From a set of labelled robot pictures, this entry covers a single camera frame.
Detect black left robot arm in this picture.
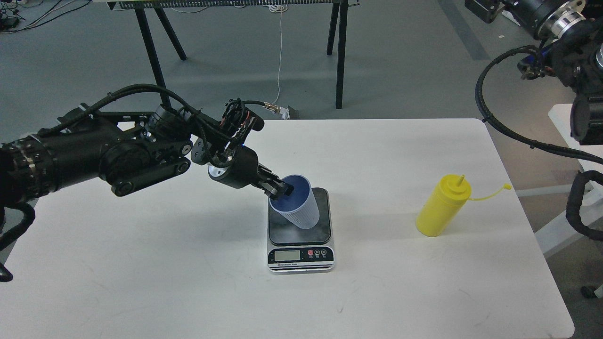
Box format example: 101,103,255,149
1,84,294,250

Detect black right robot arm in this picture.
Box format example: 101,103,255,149
464,0,602,241

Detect digital kitchen scale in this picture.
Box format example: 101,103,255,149
267,187,335,274

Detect white power adapter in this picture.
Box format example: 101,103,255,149
278,106,300,120

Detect black trestle table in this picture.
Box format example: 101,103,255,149
107,0,359,116

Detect yellow squeeze bottle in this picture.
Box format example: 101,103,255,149
415,174,513,237

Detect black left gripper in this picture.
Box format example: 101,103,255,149
208,146,294,198

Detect blue ribbed plastic cup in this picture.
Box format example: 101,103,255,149
269,175,319,230

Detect floor cables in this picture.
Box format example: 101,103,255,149
0,0,90,33

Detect white hanging cable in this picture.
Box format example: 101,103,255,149
269,5,285,112

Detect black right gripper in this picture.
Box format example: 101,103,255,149
464,0,566,39

